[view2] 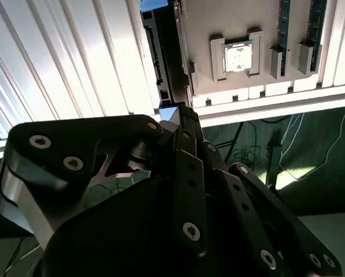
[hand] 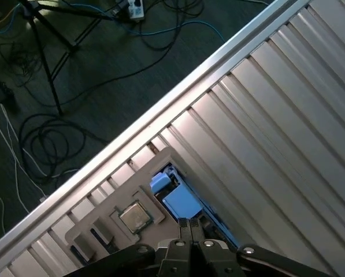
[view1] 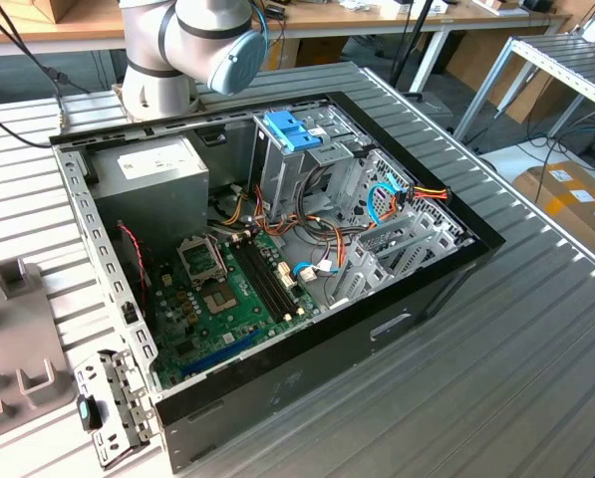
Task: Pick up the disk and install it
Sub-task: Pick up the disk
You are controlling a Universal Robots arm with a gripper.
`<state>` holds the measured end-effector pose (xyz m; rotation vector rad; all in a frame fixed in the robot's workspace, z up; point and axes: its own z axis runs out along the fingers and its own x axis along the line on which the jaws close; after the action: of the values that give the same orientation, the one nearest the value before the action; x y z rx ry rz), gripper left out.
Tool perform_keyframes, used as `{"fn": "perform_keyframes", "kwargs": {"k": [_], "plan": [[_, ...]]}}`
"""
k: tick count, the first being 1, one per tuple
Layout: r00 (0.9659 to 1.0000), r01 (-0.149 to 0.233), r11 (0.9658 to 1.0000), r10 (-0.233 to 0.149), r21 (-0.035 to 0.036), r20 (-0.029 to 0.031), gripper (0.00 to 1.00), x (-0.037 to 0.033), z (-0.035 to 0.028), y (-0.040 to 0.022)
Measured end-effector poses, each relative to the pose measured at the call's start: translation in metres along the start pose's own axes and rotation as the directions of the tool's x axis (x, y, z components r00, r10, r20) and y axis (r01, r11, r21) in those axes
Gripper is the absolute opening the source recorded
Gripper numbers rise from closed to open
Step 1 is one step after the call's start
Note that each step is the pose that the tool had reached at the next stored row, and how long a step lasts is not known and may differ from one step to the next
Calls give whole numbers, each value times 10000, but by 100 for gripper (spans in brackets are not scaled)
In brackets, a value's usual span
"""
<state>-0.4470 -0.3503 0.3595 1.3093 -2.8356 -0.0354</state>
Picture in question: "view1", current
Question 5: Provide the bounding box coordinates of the red yellow power wire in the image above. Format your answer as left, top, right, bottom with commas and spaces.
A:
395, 182, 451, 206

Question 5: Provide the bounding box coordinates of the metal disk bay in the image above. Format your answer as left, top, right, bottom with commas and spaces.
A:
326, 148, 477, 310

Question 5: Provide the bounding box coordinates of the black RAM slot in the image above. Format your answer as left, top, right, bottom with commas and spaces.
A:
230, 239, 286, 324
244, 236, 299, 320

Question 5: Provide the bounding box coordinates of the metal drive cage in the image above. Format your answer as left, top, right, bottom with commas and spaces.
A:
249, 107, 373, 223

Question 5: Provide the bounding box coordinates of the CPU socket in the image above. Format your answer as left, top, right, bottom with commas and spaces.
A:
200, 281, 241, 318

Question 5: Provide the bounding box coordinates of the metal socket cover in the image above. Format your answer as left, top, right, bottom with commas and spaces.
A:
176, 236, 228, 290

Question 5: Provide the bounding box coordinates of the blue plastic drive latch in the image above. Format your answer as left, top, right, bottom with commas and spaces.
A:
265, 110, 324, 153

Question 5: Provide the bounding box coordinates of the green motherboard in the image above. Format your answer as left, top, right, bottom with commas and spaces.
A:
149, 228, 323, 392

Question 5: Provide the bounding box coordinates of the blue expansion slot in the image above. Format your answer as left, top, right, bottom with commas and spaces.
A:
181, 329, 263, 377

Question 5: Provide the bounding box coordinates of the open black PC case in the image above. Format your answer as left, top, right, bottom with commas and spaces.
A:
49, 91, 506, 474

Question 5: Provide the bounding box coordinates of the grey power supply unit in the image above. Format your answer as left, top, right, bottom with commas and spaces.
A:
85, 133, 211, 250

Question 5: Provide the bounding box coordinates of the black case fan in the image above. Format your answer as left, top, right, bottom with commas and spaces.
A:
113, 221, 154, 325

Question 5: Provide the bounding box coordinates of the small brown cardboard box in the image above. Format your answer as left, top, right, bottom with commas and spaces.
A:
276, 37, 351, 71

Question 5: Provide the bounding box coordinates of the long wooden desk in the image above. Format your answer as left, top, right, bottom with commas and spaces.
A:
0, 0, 575, 96

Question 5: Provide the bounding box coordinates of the large brown cardboard box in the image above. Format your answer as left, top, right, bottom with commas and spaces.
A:
446, 29, 567, 125

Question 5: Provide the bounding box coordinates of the black teal case latch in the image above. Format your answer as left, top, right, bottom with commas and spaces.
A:
76, 394, 104, 432

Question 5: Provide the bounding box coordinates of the labelled cardboard box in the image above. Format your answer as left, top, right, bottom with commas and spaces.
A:
513, 161, 595, 260

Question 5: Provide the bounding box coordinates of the grey parts rack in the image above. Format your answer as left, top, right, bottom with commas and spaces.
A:
0, 257, 79, 447

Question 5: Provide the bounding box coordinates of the brown angular cardboard box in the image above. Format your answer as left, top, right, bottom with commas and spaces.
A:
27, 0, 123, 25

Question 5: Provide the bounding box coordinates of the white connector blue wire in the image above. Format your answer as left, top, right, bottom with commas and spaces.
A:
292, 261, 339, 284

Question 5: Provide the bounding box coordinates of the orange black wire bundle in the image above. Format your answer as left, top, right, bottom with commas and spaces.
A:
254, 183, 363, 273

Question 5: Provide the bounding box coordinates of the blue data wire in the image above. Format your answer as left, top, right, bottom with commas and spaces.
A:
366, 171, 409, 230

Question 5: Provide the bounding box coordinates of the metal frame slat table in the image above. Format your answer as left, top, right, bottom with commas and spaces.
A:
453, 34, 595, 145

